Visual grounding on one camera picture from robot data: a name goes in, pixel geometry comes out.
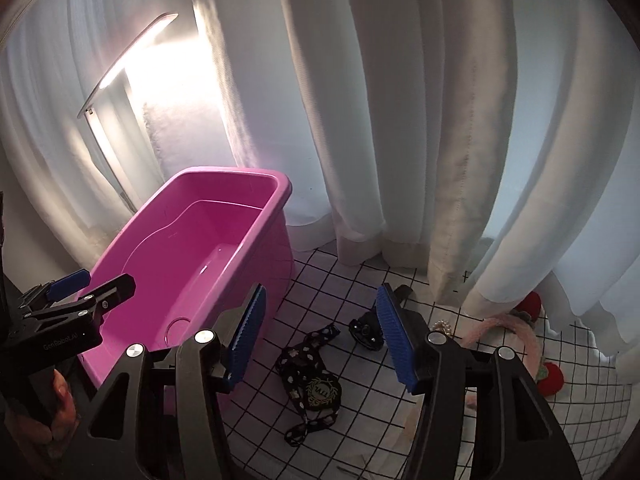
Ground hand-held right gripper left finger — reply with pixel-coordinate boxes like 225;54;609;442
60;282;268;480

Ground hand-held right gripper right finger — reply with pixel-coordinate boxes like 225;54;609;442
375;282;586;480

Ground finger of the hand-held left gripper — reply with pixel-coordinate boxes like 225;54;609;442
22;274;137;322
20;269;92;311

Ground black wrist watch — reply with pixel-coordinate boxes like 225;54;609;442
348;285;413;353

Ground black flower print lanyard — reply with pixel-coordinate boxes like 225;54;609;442
275;324;343;447

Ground pink strawberry plush headband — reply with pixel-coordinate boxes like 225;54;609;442
457;290;566;386

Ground pink plastic tub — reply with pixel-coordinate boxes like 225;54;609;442
80;166;295;393

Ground person's left hand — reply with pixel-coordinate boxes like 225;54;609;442
10;367;81;441

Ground white desk lamp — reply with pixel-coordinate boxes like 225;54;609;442
76;12;179;213

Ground thick cream curtain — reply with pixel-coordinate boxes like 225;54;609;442
187;0;516;306

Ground sheer white curtain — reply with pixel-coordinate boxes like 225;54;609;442
0;0;640;386

